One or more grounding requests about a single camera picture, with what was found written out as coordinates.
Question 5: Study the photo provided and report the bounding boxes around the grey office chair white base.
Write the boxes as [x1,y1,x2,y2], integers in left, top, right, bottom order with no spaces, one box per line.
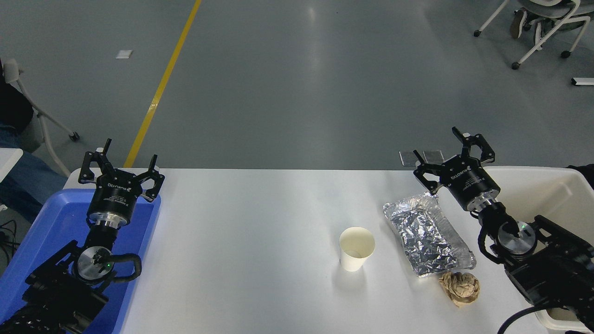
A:
[473,0,594,70]

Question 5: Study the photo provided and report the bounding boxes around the black floor cables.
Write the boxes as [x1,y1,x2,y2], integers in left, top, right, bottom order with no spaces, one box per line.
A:
[0,220,20,266]

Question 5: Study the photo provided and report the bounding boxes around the white paper cup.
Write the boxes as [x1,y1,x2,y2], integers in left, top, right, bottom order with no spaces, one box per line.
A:
[339,226,375,272]

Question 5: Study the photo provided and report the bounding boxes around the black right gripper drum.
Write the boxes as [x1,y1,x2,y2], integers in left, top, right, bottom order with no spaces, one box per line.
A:
[434,155,502,210]

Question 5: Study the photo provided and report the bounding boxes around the white-framed chair with casters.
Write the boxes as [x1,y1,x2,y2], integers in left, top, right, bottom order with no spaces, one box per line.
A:
[2,58,80,178]

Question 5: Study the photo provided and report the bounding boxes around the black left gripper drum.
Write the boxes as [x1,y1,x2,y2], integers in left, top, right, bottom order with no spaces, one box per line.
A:
[87,168,148,219]

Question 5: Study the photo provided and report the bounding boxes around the person's shoe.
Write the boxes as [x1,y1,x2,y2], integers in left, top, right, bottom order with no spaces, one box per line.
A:
[510,8,528,39]

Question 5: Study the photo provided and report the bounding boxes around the crumpled tan paper ball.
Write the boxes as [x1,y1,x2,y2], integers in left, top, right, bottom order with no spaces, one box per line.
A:
[439,271,481,308]

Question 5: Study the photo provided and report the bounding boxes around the large pale bin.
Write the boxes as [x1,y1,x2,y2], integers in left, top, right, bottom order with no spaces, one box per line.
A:
[483,166,594,333]

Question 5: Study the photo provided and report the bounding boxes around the white side table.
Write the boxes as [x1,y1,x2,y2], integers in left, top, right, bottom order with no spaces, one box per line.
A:
[0,148,24,184]

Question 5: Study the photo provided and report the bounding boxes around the crinkled silver foil tray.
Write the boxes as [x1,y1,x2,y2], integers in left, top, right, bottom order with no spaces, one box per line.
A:
[383,193,477,278]

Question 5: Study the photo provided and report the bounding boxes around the blue plastic tray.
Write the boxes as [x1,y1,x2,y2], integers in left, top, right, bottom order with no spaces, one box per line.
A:
[0,188,162,334]

